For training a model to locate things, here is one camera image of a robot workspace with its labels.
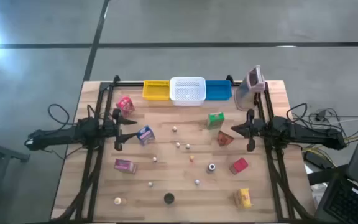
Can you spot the red cereal box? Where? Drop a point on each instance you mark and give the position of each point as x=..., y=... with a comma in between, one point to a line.
x=125, y=105

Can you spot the pink device on stand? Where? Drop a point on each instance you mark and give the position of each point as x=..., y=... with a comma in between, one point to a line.
x=247, y=90

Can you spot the brown bottle cream cap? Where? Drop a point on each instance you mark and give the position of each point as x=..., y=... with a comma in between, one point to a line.
x=117, y=201

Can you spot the white plastic basket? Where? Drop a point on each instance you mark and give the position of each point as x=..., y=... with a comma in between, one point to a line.
x=187, y=90

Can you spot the black power adapter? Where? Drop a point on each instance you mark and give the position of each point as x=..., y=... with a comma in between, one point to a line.
x=315, y=159

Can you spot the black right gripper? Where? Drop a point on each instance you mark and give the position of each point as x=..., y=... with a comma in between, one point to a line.
x=251, y=130

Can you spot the small dark green dropper bottle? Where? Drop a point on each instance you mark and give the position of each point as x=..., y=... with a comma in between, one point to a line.
x=187, y=146

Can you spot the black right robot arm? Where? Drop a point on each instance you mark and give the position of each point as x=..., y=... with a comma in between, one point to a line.
x=306, y=133

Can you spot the green cereal box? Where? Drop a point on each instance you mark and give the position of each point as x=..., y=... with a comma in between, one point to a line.
x=215, y=120

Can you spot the red dropper bottle yellow cap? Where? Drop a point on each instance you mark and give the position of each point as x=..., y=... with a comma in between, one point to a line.
x=191, y=158

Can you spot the orange taco seasoning packet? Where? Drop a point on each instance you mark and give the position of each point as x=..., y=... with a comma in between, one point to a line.
x=224, y=139

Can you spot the purple Raisin Bran box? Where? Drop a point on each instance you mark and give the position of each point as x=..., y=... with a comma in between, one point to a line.
x=124, y=165

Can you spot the small red box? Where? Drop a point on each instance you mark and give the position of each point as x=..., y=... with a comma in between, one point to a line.
x=238, y=165

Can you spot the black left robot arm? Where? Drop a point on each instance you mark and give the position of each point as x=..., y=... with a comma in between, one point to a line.
x=61, y=135

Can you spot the yellow Corn Pops box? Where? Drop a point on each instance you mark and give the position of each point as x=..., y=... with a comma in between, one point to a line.
x=243, y=198

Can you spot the large dark bottle white cap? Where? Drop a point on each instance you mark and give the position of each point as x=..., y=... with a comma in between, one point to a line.
x=211, y=168

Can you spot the blue plastic basket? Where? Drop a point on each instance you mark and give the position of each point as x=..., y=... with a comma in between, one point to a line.
x=218, y=90

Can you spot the purple-label spice jar black lid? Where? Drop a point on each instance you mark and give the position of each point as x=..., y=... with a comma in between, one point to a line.
x=169, y=198

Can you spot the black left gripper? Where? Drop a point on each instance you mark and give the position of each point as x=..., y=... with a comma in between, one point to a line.
x=117, y=130

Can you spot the grey laptop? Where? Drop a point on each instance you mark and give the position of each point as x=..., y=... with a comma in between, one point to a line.
x=346, y=202

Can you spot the yellow plastic basket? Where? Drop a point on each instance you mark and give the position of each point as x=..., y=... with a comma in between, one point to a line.
x=156, y=90

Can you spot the blue Frosted Flakes box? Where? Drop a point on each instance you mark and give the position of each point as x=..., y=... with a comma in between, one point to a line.
x=145, y=135

